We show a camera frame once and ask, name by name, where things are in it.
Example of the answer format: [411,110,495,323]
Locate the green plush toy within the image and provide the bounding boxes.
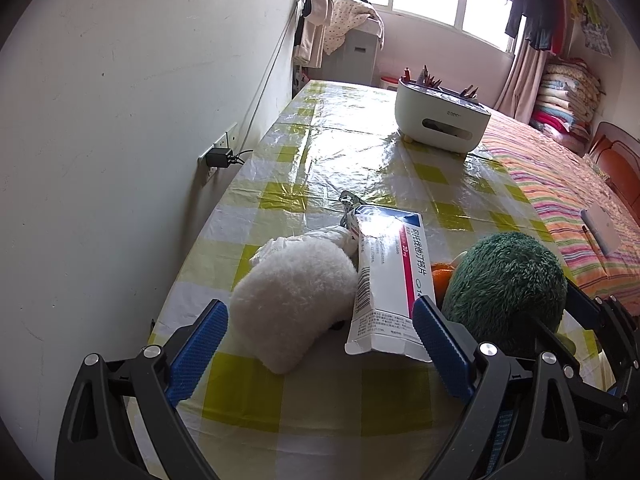
[442,232,567,358]

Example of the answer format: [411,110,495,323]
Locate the silver blister pack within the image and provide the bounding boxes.
[338,191,366,229]

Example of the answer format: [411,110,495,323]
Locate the white medicine box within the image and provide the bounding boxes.
[345,205,435,363]

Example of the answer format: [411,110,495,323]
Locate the striped bed cover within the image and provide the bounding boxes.
[482,110,639,316]

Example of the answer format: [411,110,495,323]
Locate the green checkered plastic tablecloth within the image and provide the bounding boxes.
[124,79,616,480]

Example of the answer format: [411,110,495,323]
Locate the wooden headboard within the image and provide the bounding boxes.
[588,122,640,223]

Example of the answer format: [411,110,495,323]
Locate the stack of folded blankets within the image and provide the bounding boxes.
[529,58,604,157]

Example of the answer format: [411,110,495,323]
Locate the black power adapter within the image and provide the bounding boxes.
[204,146,252,169]

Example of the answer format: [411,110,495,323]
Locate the pencil on bed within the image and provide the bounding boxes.
[582,224,608,276]

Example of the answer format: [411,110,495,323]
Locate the pink curtain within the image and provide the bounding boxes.
[495,40,549,124]

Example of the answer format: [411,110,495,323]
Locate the dotted cloth on cooler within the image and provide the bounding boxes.
[323,0,385,55]

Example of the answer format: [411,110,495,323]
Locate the white plush toy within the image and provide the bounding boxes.
[229,226,358,375]

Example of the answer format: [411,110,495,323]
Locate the white wall socket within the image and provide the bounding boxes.
[198,122,239,185]

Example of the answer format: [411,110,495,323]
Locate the white desk organizer box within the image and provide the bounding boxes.
[395,80,491,154]

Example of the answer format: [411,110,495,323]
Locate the grey air cooler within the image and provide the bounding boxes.
[318,18,381,86]

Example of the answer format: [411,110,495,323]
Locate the white tissue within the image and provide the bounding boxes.
[250,237,288,268]

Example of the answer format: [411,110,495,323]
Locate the beige garment on hook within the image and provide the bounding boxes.
[293,0,333,68]

